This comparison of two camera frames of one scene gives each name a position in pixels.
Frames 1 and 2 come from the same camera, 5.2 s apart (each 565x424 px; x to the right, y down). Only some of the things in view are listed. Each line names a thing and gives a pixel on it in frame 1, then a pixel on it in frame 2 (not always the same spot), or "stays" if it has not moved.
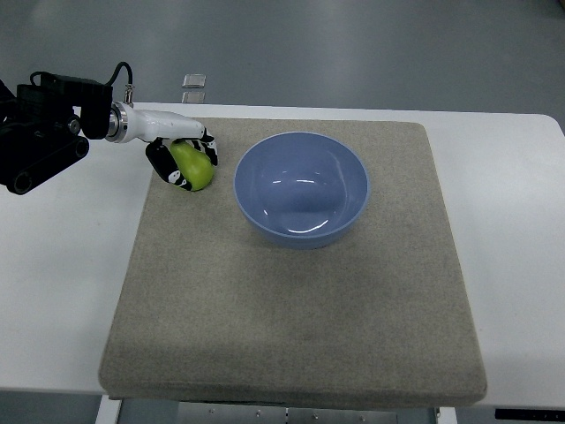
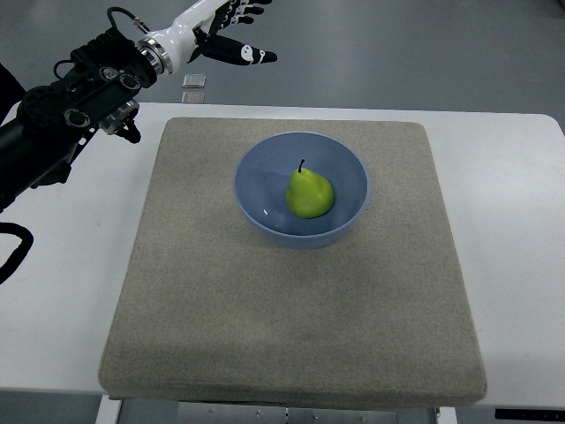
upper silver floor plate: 194,80 stays
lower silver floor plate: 193,97 stays
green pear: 194,164 → 308,194
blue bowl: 301,190 stays
